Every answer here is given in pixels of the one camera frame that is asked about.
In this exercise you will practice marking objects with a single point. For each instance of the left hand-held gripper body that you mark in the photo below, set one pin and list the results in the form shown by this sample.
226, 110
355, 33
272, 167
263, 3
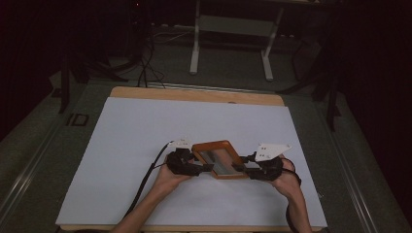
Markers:
183, 163

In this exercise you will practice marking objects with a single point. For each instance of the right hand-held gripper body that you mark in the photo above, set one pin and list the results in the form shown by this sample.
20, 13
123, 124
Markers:
268, 168

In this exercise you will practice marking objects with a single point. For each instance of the orange framed tray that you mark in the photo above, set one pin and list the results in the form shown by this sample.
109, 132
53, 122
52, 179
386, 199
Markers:
220, 160

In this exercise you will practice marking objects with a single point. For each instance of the person's left hand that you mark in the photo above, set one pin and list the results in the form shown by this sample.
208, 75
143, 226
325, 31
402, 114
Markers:
168, 178

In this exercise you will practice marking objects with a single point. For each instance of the person's right hand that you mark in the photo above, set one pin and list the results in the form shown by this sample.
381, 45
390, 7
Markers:
288, 184

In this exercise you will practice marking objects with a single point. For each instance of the white table mat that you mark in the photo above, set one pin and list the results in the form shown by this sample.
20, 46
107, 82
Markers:
181, 123

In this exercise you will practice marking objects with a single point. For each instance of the wooden table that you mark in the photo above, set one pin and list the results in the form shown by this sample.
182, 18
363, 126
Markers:
194, 94

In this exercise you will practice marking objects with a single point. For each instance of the black metal stand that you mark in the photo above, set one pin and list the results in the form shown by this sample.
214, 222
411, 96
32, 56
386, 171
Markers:
64, 84
332, 97

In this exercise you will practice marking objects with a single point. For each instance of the white metal desk frame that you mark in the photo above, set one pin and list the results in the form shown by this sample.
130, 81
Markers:
233, 26

